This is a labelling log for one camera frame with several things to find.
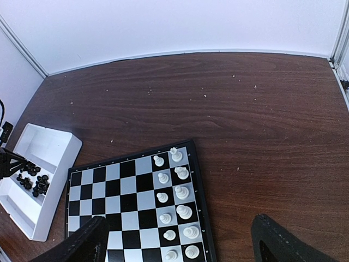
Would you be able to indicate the white pawn three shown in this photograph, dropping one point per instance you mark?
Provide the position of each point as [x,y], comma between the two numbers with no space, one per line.
[162,197]

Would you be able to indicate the white bishop near side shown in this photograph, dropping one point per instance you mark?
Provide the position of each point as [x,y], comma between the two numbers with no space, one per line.
[192,252]

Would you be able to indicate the white pawn six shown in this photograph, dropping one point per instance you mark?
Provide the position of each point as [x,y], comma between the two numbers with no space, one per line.
[171,255]

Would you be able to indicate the white bishop far side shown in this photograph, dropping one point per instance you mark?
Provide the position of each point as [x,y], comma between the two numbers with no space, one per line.
[181,192]

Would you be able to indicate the white king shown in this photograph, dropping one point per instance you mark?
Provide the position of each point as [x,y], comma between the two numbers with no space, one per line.
[185,212]

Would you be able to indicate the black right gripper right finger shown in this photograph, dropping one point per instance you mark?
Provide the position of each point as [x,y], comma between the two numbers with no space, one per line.
[272,242]

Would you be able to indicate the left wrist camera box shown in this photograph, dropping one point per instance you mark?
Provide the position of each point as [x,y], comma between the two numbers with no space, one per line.
[6,131]

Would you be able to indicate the right aluminium frame post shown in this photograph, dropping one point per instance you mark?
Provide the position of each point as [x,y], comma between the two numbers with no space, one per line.
[341,44]

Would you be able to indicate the white rook far corner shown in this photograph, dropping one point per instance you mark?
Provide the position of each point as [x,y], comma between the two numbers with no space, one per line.
[176,155]

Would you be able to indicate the white bishop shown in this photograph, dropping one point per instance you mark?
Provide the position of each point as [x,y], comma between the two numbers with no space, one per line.
[181,192]
[192,252]

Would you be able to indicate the white pawn one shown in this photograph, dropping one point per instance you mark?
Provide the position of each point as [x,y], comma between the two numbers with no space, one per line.
[159,161]

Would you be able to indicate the black pieces pile in tray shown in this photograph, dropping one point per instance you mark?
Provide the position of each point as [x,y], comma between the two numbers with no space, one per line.
[30,178]

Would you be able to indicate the white queen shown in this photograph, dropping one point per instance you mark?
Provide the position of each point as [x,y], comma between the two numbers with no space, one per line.
[191,232]

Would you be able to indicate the white pawn two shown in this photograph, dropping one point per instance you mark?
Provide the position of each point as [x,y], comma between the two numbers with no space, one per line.
[163,178]

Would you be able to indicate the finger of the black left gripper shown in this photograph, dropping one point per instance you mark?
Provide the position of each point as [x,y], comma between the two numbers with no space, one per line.
[11,163]

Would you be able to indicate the black and grey chessboard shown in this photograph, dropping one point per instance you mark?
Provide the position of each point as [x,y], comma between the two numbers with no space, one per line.
[124,191]

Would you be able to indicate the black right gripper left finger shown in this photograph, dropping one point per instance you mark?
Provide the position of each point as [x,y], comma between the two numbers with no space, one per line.
[88,243]

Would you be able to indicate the aluminium frame post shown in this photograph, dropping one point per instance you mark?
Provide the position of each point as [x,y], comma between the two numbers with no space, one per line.
[20,47]
[341,44]

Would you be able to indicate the white compartment tray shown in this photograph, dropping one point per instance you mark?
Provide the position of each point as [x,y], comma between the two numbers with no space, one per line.
[31,201]

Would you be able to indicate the left aluminium frame post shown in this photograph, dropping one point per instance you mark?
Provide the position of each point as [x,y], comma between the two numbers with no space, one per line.
[20,47]

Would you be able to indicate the white pawn five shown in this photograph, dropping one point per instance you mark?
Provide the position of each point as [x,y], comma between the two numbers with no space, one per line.
[169,235]

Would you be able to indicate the white pawn four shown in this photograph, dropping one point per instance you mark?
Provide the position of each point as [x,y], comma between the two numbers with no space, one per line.
[165,218]

